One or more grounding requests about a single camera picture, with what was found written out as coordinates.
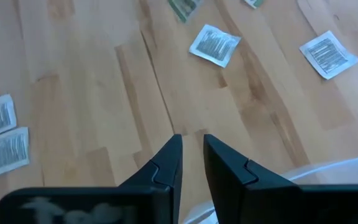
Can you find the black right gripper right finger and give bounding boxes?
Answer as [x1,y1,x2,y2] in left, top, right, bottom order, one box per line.
[203,134,358,224]

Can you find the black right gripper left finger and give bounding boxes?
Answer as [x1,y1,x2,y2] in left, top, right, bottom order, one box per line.
[0,134,183,224]

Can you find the large clear plastic container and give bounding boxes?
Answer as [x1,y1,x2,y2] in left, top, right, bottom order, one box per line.
[181,155,358,224]

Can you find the green striped bandage packet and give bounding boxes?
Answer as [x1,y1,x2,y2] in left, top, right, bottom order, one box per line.
[167,0,204,23]
[244,0,264,9]

